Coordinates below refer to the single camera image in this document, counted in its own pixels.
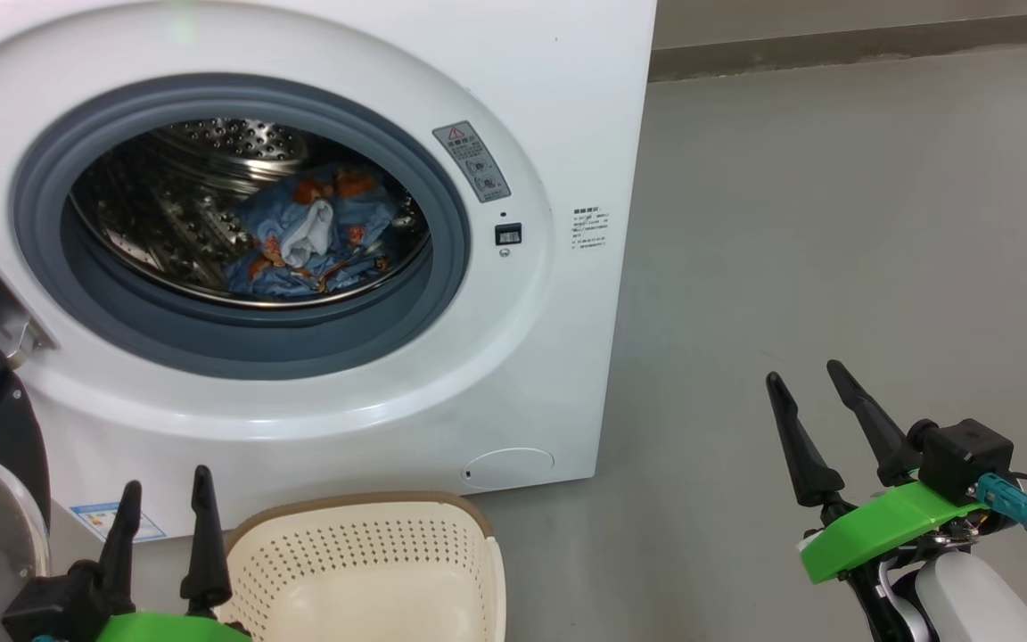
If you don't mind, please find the blue energy label sticker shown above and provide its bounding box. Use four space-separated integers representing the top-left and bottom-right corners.
70 502 167 543

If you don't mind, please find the grey rubber door gasket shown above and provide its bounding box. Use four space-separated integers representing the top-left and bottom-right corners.
12 73 472 382

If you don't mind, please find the teal cable connector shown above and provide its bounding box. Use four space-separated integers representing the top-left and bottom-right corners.
977 473 1027 540

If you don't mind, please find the white sock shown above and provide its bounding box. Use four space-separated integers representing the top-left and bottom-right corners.
279 198 338 268

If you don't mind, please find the perforated steel washer drum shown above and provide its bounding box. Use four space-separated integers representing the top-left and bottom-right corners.
68 118 432 309

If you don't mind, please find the grey warning sticker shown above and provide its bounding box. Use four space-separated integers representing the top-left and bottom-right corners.
432 121 512 203

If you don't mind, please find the black printed text label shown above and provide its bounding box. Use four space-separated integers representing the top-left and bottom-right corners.
571 207 611 251

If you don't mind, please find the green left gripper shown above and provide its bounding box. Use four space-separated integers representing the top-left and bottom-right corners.
94 465 251 642

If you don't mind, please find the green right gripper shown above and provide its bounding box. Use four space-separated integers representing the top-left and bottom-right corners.
765 359 991 585

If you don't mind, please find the white front-load washing machine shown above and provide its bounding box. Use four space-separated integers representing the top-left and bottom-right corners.
0 0 657 540

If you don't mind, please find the round white filter cover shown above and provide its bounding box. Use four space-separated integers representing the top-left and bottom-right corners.
463 448 555 490

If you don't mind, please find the cream perforated laundry basket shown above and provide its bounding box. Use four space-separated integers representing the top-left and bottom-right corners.
215 492 507 642

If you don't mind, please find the blue cartoon print garment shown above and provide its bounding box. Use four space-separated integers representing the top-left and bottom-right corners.
225 162 407 298

